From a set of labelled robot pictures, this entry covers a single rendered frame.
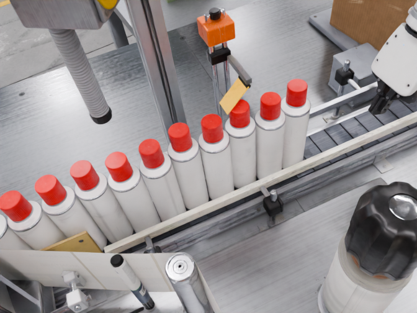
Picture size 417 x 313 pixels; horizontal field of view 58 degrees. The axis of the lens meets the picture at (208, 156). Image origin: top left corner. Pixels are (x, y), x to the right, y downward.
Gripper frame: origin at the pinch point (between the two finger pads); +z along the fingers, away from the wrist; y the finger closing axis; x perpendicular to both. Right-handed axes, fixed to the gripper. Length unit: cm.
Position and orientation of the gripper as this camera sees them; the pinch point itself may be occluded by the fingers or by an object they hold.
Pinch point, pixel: (380, 104)
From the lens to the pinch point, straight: 83.4
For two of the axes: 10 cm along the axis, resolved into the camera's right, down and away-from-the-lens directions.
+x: 8.9, -1.4, 4.3
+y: 4.0, 7.0, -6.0
